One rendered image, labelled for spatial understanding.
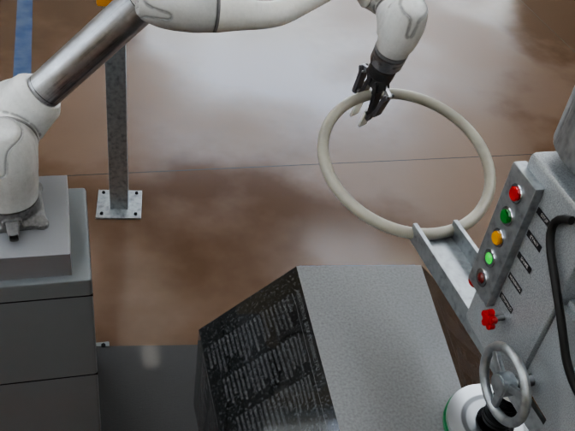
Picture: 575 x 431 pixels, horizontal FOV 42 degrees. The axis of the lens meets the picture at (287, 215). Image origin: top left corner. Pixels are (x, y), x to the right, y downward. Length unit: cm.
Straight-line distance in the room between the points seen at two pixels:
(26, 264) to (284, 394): 74
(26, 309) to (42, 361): 22
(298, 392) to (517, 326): 62
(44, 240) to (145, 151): 187
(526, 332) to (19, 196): 128
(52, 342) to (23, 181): 49
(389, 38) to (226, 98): 250
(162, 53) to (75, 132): 97
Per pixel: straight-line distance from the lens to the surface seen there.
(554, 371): 137
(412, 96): 216
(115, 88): 313
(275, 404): 186
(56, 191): 220
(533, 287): 136
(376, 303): 198
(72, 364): 232
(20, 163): 198
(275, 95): 442
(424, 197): 385
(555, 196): 129
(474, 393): 181
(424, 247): 182
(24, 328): 219
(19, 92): 210
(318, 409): 177
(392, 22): 190
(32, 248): 205
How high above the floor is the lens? 227
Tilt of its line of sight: 40 degrees down
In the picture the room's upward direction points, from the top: 9 degrees clockwise
